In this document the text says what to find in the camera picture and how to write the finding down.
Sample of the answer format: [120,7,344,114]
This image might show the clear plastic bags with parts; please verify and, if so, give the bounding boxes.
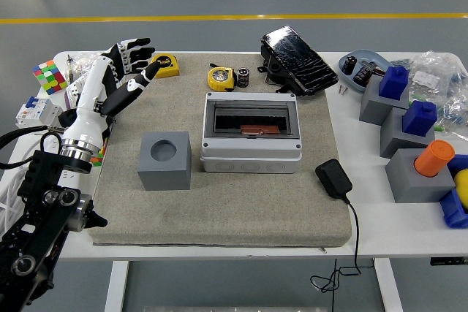
[389,50,468,134]

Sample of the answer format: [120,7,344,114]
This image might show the white circuit breaker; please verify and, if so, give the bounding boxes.
[14,95,64,132]

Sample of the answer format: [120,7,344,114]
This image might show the square yellow tape measure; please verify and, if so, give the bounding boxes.
[150,53,181,79]

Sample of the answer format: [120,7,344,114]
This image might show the blue block battery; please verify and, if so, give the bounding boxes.
[401,99,438,136]
[378,65,410,100]

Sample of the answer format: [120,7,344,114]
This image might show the round yellow tape measure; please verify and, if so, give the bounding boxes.
[207,66,235,92]

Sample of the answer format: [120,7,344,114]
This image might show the clear plastic bag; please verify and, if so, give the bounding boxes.
[71,48,136,83]

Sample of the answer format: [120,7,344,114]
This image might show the grey-brown mat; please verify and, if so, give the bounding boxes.
[87,51,353,248]

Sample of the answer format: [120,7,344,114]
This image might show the blue-grey tray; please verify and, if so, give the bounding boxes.
[336,48,391,94]

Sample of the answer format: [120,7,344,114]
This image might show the large colourful puzzle cube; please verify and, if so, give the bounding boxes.
[31,59,69,96]

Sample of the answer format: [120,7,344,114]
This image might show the black adapter cord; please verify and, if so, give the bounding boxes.
[309,194,363,294]

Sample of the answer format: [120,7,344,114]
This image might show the grey block with round hole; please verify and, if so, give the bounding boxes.
[136,131,192,191]

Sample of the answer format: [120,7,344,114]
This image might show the grey electrical junction box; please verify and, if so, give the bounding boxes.
[199,91,304,174]

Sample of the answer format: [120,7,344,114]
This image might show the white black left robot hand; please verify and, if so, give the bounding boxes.
[62,37,161,152]

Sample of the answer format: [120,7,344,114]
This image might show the clear pen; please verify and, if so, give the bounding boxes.
[65,53,75,83]

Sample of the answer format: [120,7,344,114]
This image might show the yellow round object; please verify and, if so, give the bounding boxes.
[453,169,468,213]

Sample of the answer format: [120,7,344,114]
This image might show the white power strip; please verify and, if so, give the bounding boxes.
[7,132,94,196]

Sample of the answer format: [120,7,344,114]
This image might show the white table leg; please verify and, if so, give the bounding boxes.
[104,260,129,312]
[373,259,403,312]

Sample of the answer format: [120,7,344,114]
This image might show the black cloth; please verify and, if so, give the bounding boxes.
[57,107,118,141]

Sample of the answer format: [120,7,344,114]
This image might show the black table control panel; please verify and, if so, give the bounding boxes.
[429,256,468,266]

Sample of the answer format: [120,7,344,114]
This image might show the small black capacitor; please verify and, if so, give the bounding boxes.
[236,66,251,88]

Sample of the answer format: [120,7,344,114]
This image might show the grey block holder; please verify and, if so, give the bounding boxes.
[358,75,410,126]
[384,148,457,204]
[379,106,436,159]

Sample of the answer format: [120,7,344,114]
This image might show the blue plastic piece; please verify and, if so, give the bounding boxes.
[446,153,468,174]

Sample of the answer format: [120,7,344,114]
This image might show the black power adapter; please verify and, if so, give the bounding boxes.
[314,158,354,199]

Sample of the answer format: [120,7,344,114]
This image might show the black glossy slanted device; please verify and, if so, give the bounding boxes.
[260,25,339,96]

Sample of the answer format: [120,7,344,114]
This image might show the white power cable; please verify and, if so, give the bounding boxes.
[0,169,34,233]

